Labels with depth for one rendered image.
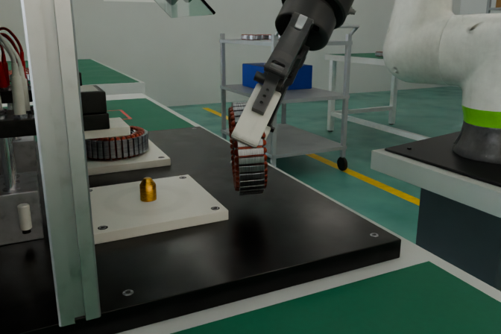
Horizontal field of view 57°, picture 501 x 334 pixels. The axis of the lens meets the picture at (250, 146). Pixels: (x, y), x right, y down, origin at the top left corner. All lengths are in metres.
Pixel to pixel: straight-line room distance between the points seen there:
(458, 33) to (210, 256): 0.62
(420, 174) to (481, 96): 0.17
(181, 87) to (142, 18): 0.99
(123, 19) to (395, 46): 5.17
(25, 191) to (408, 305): 0.38
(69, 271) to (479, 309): 0.34
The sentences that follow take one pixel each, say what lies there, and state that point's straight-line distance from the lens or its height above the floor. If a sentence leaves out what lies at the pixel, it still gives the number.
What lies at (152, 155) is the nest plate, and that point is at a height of 0.78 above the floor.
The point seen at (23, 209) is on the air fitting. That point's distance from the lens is 0.51.
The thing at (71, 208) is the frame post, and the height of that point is 0.86.
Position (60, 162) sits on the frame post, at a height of 0.89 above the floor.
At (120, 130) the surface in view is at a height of 0.88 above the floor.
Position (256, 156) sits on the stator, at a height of 0.85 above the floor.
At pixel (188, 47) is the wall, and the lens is 6.16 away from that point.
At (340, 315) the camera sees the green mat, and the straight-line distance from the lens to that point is 0.42.
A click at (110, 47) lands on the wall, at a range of 5.93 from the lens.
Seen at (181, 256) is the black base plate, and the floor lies 0.77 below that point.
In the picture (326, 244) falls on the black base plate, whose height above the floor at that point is 0.77.
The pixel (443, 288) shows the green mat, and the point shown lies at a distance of 0.48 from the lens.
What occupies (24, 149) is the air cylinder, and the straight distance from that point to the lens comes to 0.76.
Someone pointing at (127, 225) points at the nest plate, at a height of 0.78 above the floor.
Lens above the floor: 0.98
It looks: 14 degrees down
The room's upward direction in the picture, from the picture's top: straight up
